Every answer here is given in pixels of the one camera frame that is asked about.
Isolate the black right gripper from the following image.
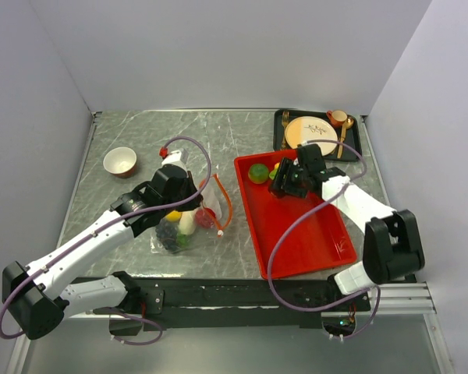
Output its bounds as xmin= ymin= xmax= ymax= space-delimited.
xmin=268 ymin=157 xmax=308 ymax=199

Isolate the green orange fruit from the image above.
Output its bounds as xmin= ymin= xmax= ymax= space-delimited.
xmin=248 ymin=164 xmax=269 ymax=185

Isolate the yellow pear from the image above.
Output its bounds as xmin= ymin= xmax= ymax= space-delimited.
xmin=165 ymin=210 xmax=182 ymax=223

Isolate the white radish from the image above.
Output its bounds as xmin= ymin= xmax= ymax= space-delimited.
xmin=178 ymin=210 xmax=197 ymax=235

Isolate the clear zip bag orange zipper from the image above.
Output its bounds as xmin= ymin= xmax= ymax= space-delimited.
xmin=151 ymin=173 xmax=233 ymax=255

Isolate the black grape bunch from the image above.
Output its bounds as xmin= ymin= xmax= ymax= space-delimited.
xmin=155 ymin=220 xmax=179 ymax=253

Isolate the red apple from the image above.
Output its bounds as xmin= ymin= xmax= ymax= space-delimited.
xmin=195 ymin=208 xmax=216 ymax=229

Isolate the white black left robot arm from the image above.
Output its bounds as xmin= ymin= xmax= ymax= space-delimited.
xmin=2 ymin=161 xmax=202 ymax=340

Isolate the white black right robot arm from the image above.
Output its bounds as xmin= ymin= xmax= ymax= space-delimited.
xmin=269 ymin=142 xmax=425 ymax=310

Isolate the black serving tray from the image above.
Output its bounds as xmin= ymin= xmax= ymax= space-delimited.
xmin=273 ymin=109 xmax=362 ymax=162

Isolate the cream orange plate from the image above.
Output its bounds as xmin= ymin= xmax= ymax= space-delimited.
xmin=285 ymin=116 xmax=338 ymax=156

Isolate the white brown bowl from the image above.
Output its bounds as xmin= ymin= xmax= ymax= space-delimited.
xmin=102 ymin=146 xmax=137 ymax=178

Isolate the gold fork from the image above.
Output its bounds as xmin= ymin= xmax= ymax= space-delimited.
xmin=281 ymin=110 xmax=289 ymax=150

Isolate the red plastic tray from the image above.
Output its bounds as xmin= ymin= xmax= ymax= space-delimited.
xmin=234 ymin=150 xmax=357 ymax=279

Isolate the orange cup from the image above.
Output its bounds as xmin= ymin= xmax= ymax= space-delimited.
xmin=326 ymin=110 xmax=348 ymax=128

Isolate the gold spoon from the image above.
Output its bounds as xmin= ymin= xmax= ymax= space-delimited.
xmin=337 ymin=115 xmax=354 ymax=159

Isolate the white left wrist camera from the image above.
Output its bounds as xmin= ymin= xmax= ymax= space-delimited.
xmin=161 ymin=149 xmax=189 ymax=171

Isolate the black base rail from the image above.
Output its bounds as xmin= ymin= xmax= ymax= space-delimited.
xmin=116 ymin=278 xmax=371 ymax=330

